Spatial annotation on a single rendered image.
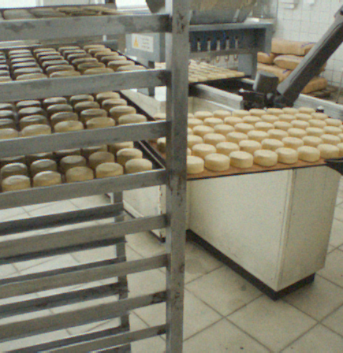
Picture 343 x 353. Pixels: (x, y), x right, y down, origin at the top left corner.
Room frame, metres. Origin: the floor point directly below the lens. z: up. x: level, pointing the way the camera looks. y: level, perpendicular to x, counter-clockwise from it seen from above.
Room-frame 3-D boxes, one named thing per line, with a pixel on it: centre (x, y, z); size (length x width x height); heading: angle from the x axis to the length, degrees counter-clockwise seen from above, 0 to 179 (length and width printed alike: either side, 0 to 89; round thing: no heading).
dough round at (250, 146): (0.96, -0.19, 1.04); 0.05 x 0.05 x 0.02
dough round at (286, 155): (0.92, -0.26, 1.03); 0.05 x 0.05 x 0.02
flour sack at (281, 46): (5.88, -1.59, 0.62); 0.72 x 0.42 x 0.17; 45
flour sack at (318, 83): (5.69, -1.74, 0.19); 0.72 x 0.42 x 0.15; 133
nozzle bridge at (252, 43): (2.46, -0.18, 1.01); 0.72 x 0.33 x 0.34; 123
